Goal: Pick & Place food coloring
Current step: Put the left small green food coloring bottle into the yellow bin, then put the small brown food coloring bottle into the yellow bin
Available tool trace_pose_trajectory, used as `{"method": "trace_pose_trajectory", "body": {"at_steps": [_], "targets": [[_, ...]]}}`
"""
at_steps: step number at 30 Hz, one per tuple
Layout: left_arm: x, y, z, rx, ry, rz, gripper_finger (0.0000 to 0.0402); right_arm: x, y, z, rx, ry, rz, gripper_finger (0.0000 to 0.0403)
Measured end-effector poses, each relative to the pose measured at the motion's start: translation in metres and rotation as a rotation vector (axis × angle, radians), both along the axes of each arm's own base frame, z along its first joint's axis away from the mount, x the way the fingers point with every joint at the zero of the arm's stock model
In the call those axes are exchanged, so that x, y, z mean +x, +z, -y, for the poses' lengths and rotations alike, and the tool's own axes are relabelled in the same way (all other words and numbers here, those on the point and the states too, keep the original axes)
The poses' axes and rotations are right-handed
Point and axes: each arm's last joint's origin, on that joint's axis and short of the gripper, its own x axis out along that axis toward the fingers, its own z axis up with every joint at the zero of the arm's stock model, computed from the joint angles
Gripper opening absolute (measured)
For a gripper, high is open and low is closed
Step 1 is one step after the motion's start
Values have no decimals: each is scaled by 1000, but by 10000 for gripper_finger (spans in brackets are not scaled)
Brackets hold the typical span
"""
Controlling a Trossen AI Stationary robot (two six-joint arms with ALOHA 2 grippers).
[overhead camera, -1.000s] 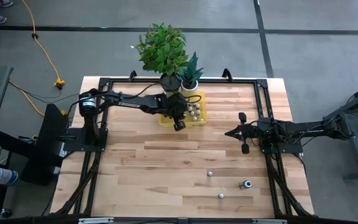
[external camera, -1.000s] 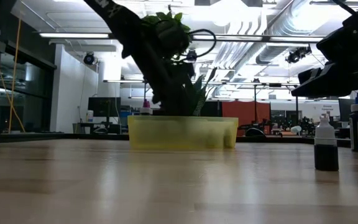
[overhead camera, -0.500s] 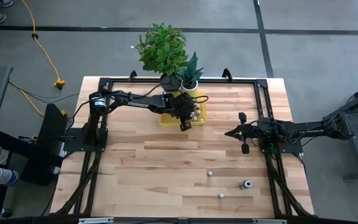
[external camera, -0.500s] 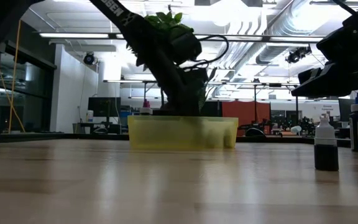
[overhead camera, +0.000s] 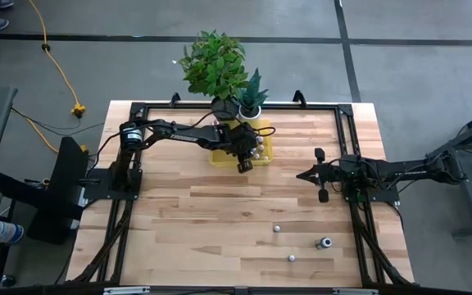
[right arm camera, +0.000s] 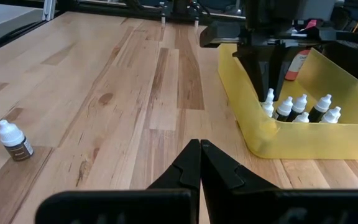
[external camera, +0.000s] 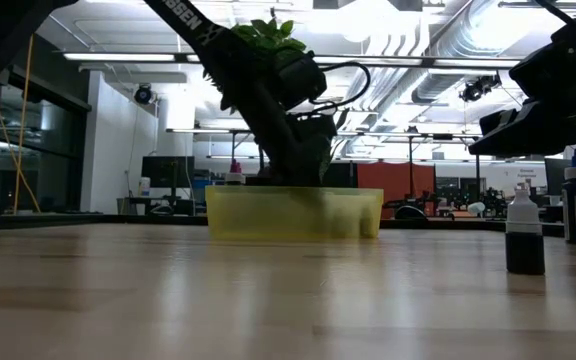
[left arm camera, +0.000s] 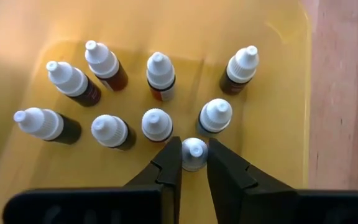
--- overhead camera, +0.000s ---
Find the leafy plant in black pot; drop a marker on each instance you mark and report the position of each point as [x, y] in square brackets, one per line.
[215, 65]

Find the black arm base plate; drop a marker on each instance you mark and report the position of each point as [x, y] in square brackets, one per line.
[96, 190]
[383, 198]

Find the silver aluminium extrusion post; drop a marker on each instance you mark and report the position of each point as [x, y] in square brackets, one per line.
[355, 291]
[126, 290]

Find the yellow translucent plastic bin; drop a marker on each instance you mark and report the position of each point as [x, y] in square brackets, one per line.
[223, 160]

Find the black equipment stand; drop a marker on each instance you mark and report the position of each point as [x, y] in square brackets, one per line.
[68, 164]

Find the black overhead crossbar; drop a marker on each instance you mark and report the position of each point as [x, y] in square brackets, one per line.
[203, 292]

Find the black metal cart frame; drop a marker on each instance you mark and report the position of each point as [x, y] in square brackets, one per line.
[471, 196]

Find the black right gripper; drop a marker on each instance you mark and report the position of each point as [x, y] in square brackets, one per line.
[332, 175]

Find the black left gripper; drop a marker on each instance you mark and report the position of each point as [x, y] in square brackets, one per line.
[244, 141]

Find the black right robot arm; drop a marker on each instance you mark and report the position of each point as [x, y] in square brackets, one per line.
[408, 172]

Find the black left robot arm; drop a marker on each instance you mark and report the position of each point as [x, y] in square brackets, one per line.
[182, 137]

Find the black caster wheel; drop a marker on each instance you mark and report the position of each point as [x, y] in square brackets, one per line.
[7, 280]

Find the white cylinder with blue end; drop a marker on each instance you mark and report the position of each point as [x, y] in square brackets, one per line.
[4, 231]

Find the spiky plant in white pot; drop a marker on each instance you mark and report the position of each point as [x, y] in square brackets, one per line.
[254, 92]

